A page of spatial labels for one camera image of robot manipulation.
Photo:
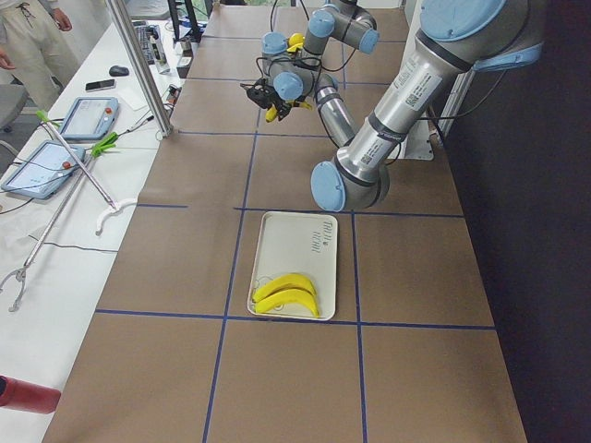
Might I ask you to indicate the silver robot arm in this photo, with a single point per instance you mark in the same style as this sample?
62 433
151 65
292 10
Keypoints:
291 67
453 37

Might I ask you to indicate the aluminium frame post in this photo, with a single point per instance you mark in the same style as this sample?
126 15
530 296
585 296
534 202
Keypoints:
123 25

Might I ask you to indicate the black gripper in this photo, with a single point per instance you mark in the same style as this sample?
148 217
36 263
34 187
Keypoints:
257 94
283 109

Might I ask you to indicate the white bear tray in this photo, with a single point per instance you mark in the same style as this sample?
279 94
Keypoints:
297 243

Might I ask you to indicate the yellow banana moved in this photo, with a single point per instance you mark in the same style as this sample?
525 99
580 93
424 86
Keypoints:
286 297
285 282

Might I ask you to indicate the black computer mouse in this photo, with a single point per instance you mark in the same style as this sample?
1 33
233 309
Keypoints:
118 71

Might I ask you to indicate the teach pendant near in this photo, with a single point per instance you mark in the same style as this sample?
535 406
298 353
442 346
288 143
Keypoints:
43 173

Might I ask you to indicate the yellow banana back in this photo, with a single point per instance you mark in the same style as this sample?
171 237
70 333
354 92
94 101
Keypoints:
295 42

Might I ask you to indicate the teach pendant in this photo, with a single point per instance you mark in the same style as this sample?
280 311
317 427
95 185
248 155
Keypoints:
89 119
43 173

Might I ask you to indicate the long metal grabber tool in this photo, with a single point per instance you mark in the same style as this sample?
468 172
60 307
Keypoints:
20 274

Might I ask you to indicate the standing person beige clothes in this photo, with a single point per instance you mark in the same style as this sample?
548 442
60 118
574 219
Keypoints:
34 50

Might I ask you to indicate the teach pendant far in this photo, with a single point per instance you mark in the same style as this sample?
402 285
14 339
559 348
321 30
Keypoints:
89 119

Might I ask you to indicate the black label box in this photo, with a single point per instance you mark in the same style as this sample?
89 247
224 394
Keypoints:
183 66

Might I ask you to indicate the red cylinder bottle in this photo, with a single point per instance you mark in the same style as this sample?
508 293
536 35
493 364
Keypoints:
28 397

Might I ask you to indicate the green clamp tool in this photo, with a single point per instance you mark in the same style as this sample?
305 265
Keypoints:
104 144

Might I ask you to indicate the black smartphone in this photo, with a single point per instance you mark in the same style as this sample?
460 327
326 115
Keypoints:
105 84

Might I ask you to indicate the white hook grabber tool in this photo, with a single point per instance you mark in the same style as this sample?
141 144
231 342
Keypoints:
114 206

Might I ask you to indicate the yellow banana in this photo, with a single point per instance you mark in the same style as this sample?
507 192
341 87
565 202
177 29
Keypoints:
295 42
303 104

